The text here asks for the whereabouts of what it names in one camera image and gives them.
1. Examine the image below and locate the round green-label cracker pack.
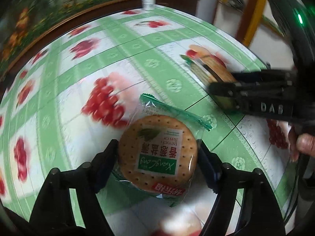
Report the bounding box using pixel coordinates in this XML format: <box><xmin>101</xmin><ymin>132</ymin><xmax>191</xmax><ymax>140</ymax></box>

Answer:
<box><xmin>113</xmin><ymin>94</ymin><xmax>212</xmax><ymax>206</ymax></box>

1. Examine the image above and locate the right hand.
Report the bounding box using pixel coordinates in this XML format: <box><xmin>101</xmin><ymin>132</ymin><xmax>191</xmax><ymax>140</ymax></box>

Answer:
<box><xmin>288</xmin><ymin>126</ymin><xmax>315</xmax><ymax>162</ymax></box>

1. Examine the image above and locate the green-ended cracker pack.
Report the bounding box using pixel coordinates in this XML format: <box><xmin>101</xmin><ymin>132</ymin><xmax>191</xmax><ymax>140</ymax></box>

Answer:
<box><xmin>180</xmin><ymin>44</ymin><xmax>238</xmax><ymax>109</ymax></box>

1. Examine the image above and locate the green fruit-print tablecloth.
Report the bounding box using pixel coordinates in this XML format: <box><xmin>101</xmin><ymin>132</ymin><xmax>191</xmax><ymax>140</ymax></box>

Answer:
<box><xmin>0</xmin><ymin>4</ymin><xmax>300</xmax><ymax>236</ymax></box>

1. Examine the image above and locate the wooden cabinet counter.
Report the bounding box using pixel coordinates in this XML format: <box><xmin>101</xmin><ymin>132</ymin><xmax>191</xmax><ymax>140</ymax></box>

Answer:
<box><xmin>1</xmin><ymin>0</ymin><xmax>199</xmax><ymax>80</ymax></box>

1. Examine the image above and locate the floral landscape wall panel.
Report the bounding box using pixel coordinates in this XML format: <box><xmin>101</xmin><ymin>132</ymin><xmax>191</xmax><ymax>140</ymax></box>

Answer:
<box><xmin>1</xmin><ymin>0</ymin><xmax>112</xmax><ymax>72</ymax></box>

